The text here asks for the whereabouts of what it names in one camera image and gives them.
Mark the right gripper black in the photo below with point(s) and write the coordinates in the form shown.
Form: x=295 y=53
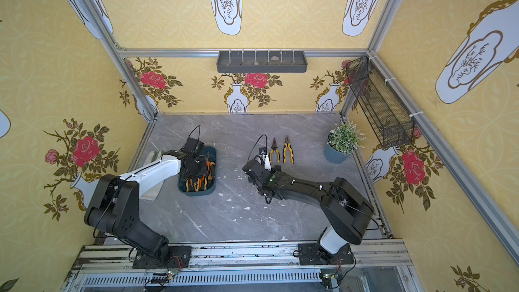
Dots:
x=257 y=168

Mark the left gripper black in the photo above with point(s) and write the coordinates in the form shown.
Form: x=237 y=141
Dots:
x=196 y=168

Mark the yellow black long-nose pliers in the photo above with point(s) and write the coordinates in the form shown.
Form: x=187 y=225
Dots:
x=274 y=152

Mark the yellow black combination pliers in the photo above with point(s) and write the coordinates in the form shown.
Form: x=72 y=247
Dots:
x=288 y=155

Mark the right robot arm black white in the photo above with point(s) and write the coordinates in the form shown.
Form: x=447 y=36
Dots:
x=347 y=210

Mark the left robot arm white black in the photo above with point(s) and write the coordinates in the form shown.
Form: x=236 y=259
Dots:
x=114 y=207

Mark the teal storage box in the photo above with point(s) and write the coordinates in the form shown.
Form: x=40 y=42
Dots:
x=204 y=185

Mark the white green work glove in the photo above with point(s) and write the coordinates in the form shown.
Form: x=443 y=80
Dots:
x=151 y=191

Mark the blue plant pot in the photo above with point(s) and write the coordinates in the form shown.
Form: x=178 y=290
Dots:
x=333 y=156

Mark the green white artificial plant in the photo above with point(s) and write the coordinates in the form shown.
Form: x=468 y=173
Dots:
x=346 y=138

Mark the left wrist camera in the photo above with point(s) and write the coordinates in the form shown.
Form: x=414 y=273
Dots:
x=193 y=147

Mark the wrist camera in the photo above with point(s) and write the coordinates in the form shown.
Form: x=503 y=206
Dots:
x=193 y=147
x=264 y=158

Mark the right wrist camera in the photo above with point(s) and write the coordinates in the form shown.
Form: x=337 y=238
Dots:
x=264 y=158

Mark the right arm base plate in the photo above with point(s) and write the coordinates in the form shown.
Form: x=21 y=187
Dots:
x=314 y=254

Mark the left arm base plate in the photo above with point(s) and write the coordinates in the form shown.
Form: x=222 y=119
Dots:
x=176 y=257

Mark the grey wall shelf tray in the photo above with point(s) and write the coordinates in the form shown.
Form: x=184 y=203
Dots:
x=262 y=61

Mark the black wire mesh basket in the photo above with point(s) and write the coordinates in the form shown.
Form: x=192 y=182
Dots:
x=384 y=111

